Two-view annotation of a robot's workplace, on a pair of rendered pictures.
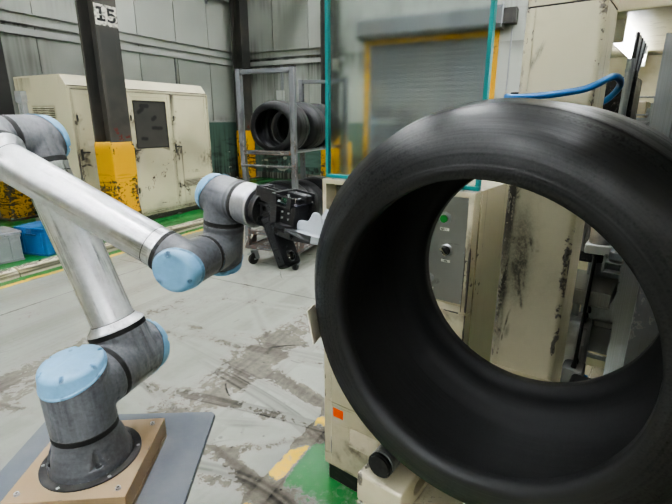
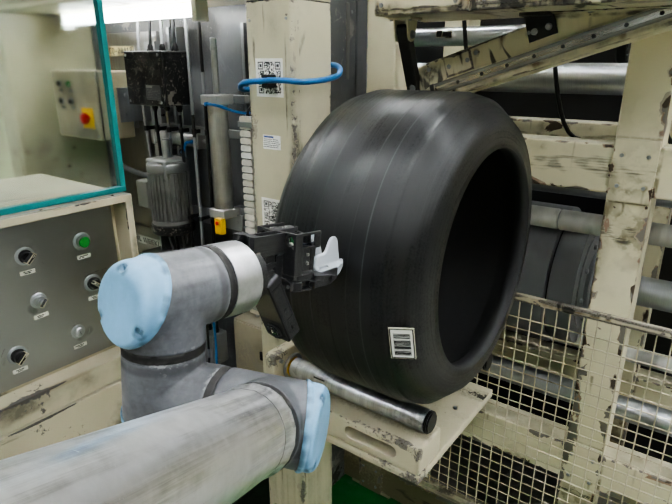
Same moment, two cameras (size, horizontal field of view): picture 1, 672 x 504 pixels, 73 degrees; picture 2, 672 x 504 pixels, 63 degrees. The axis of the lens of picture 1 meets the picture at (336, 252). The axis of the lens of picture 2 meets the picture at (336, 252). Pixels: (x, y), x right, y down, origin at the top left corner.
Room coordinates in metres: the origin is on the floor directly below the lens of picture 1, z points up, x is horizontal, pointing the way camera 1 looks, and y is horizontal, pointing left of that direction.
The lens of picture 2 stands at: (0.82, 0.80, 1.54)
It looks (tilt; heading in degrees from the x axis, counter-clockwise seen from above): 19 degrees down; 270
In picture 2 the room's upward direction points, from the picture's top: straight up
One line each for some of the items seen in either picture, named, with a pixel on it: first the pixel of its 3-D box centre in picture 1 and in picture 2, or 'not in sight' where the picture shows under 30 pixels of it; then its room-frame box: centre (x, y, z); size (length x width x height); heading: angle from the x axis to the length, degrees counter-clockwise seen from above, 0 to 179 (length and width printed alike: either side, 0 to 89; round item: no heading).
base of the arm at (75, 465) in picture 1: (88, 439); not in sight; (0.95, 0.61, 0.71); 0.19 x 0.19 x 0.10
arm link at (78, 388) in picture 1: (80, 389); not in sight; (0.96, 0.61, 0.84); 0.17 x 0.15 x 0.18; 163
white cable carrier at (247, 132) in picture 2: not in sight; (258, 219); (1.00, -0.46, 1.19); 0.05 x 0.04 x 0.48; 53
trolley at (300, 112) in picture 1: (298, 167); not in sight; (5.01, 0.40, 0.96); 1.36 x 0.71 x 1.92; 152
